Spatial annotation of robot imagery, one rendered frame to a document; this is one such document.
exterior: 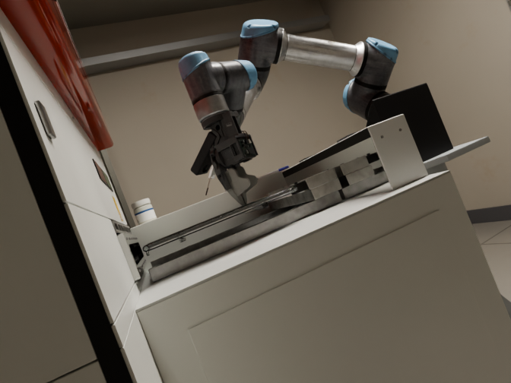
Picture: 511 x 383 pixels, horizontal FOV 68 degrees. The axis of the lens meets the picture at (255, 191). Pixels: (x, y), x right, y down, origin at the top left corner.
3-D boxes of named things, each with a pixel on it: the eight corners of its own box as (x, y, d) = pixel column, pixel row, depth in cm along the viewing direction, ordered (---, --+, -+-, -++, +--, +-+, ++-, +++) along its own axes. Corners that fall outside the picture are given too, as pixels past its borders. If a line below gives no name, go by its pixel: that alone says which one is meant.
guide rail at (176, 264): (153, 282, 83) (147, 269, 83) (153, 281, 85) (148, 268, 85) (342, 200, 97) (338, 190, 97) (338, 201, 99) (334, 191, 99)
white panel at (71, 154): (97, 359, 37) (-50, -20, 37) (138, 276, 115) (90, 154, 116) (129, 344, 38) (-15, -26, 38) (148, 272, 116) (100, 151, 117)
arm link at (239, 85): (236, 96, 104) (203, 101, 97) (241, 54, 98) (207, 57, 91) (255, 107, 100) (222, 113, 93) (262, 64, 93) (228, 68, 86)
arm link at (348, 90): (382, 121, 142) (357, 106, 151) (395, 86, 135) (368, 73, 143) (360, 123, 136) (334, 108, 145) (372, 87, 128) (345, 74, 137)
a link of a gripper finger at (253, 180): (261, 199, 86) (245, 161, 86) (240, 207, 89) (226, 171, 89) (267, 197, 88) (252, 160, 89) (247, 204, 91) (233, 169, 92)
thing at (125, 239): (132, 282, 72) (114, 235, 73) (141, 265, 115) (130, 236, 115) (141, 278, 73) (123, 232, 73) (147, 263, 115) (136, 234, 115)
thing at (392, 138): (394, 190, 77) (367, 126, 77) (297, 209, 130) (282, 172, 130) (429, 174, 79) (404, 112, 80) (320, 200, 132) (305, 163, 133)
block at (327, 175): (309, 189, 92) (304, 178, 92) (303, 191, 95) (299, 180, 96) (336, 178, 94) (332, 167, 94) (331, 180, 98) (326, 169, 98)
